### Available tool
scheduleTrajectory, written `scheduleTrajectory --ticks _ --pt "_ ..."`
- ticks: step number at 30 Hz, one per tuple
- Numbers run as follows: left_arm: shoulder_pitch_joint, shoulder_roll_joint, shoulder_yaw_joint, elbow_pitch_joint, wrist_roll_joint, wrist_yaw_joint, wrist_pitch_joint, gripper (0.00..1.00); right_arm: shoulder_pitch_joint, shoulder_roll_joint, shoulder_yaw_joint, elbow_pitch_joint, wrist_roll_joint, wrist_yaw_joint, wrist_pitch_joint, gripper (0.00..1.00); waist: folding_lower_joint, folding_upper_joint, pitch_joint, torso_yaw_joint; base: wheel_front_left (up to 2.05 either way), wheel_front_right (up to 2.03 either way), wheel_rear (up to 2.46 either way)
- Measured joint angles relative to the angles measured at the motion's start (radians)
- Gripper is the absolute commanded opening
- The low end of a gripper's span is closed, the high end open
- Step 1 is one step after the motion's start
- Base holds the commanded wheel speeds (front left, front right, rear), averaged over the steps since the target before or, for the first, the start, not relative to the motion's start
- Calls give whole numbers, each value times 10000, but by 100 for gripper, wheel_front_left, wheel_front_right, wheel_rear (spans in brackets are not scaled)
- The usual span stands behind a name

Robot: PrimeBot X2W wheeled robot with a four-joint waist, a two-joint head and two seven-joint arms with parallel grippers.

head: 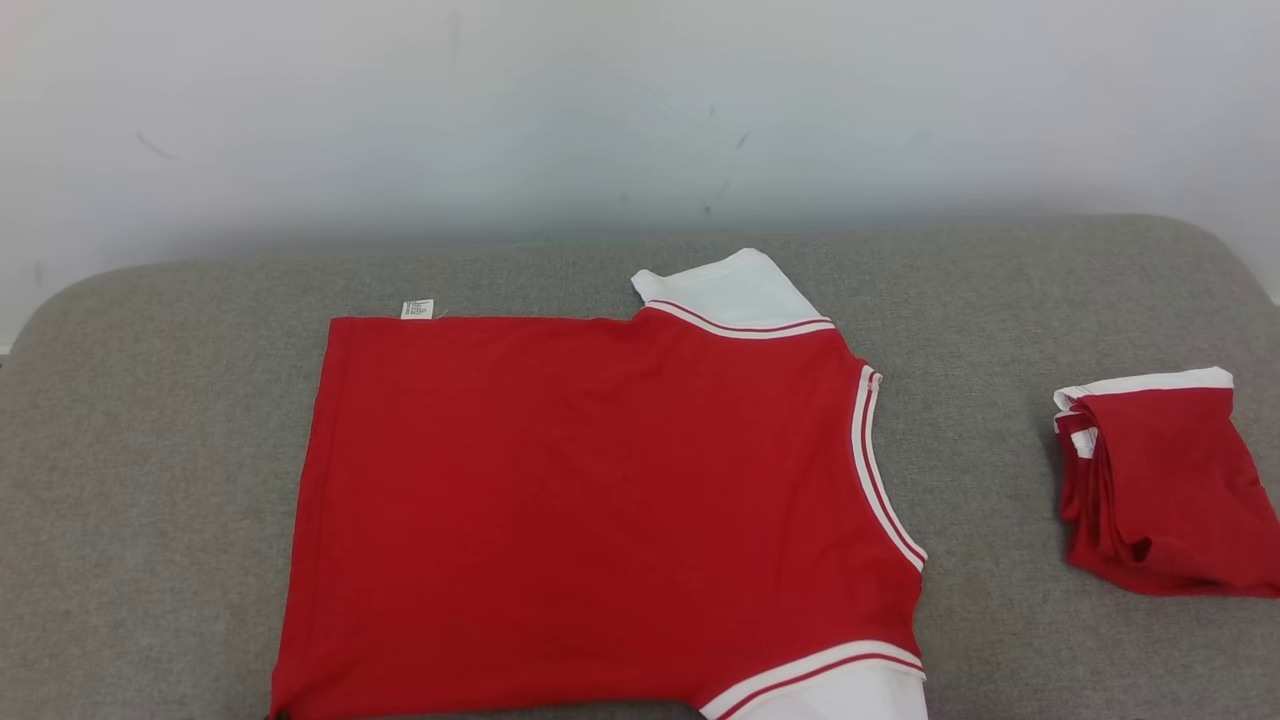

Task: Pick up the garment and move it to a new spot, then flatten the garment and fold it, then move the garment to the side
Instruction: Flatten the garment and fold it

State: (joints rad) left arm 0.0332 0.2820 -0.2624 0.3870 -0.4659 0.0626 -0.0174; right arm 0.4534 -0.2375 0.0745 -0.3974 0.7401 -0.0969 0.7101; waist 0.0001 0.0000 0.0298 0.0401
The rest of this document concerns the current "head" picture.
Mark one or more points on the red white basketball jersey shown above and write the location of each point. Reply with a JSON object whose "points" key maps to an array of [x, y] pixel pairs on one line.
{"points": [[600, 500]]}

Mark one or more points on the red white-trimmed shorts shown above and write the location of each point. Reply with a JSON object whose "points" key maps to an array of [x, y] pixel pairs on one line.
{"points": [[1180, 480]]}

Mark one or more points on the grey fabric sofa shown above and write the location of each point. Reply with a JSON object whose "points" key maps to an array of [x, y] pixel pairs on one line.
{"points": [[150, 450]]}

